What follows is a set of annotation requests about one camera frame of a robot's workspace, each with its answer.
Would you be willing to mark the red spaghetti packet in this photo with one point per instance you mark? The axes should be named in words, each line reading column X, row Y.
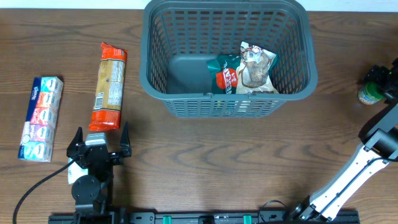
column 106, row 114

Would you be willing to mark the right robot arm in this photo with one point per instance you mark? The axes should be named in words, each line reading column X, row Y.
column 377, row 149

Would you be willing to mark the brown white snack bag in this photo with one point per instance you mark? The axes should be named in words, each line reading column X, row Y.
column 254, row 69

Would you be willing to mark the green Nescafe bag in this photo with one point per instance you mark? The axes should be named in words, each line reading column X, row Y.
column 224, row 74

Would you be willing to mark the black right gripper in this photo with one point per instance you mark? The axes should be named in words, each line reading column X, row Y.
column 377, row 74

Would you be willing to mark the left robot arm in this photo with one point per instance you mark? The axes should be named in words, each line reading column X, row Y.
column 93, row 191

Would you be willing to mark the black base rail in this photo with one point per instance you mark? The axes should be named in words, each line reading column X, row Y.
column 265, row 216

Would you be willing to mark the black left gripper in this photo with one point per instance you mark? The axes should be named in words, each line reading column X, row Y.
column 117, row 158

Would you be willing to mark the Kleenex tissue multipack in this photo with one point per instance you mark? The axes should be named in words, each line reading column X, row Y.
column 38, row 133

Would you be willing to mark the grey plastic basket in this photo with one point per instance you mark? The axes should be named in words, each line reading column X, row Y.
column 180, row 37

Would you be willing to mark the green lid jar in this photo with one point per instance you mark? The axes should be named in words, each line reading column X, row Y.
column 369, row 94

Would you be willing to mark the white teal small packet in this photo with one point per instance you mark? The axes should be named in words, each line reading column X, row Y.
column 75, row 172

